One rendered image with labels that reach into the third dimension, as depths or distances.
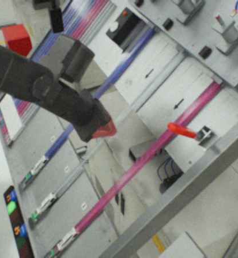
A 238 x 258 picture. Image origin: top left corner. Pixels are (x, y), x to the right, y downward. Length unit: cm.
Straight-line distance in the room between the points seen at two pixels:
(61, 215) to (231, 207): 50
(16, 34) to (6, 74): 99
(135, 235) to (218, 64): 32
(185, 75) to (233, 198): 49
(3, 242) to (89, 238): 101
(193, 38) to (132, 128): 61
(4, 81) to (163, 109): 31
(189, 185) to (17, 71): 32
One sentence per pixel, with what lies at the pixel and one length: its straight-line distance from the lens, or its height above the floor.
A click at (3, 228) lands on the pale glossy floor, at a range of 167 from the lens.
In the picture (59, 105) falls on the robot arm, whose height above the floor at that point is 107.
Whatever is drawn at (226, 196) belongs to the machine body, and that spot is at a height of 62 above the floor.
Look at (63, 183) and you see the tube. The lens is 71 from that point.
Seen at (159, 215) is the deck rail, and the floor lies 92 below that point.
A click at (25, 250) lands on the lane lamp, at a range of 84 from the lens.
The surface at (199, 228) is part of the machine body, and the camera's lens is 90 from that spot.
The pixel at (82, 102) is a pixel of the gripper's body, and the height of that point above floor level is 105.
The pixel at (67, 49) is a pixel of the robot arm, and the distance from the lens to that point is 50.
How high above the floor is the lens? 140
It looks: 45 degrees down
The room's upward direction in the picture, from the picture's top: straight up
